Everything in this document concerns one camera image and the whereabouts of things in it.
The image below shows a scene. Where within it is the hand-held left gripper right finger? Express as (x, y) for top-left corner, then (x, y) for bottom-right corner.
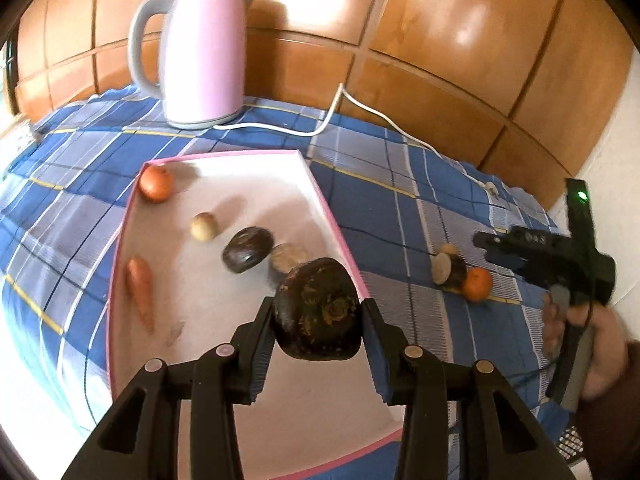
(361, 297), (576, 480)

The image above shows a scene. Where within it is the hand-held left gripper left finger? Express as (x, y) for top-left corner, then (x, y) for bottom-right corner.
(61, 302), (278, 480)

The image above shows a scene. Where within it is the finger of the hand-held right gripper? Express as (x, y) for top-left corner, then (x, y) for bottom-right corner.
(473, 231), (524, 272)

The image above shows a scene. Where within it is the pink-rimmed white tray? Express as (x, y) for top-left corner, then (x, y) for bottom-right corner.
(106, 148), (407, 480)

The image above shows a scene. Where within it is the orange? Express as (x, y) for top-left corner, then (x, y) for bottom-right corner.
(138, 165), (175, 204)
(461, 267), (493, 303)

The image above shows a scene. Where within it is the person's right forearm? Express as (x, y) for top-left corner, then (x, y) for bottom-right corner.
(575, 340), (640, 480)

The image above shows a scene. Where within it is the person's right hand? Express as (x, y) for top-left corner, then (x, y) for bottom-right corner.
(542, 292), (632, 402)

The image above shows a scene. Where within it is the halved dark brown avocado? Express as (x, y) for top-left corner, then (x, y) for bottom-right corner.
(431, 253), (468, 291)

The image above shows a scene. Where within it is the small beige potato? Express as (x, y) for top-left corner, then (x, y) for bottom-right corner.
(190, 212), (220, 242)
(270, 243), (308, 278)

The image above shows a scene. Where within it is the carrot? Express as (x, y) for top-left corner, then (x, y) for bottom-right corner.
(125, 257), (157, 336)

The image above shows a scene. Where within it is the wicker chair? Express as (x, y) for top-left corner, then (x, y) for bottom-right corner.
(554, 426), (587, 462)

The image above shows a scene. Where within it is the wooden wardrobe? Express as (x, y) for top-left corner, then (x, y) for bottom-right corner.
(10, 0), (636, 211)

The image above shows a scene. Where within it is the blue plaid bedsheet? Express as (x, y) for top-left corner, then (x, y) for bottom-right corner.
(0, 85), (576, 480)

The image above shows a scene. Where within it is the pink electric kettle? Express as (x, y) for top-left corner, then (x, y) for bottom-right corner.
(127, 0), (247, 131)

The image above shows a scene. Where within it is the white power cord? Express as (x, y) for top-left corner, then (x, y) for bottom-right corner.
(215, 82), (498, 196)

